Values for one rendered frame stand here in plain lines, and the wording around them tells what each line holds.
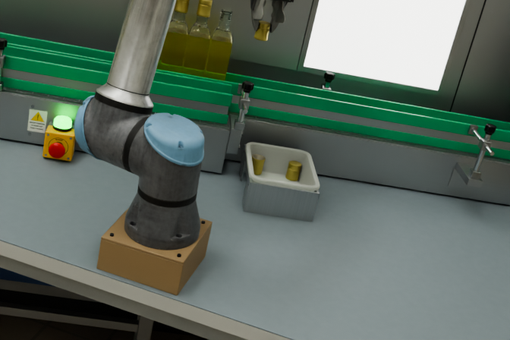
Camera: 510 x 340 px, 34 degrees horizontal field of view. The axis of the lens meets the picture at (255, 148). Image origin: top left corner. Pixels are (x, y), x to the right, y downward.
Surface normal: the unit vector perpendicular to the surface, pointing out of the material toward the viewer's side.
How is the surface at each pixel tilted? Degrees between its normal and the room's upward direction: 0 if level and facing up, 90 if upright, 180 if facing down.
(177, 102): 90
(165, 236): 75
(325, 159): 90
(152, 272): 90
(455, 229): 0
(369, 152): 90
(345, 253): 0
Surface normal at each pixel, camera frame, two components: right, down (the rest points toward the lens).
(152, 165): -0.48, 0.30
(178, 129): 0.28, -0.84
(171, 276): -0.26, 0.33
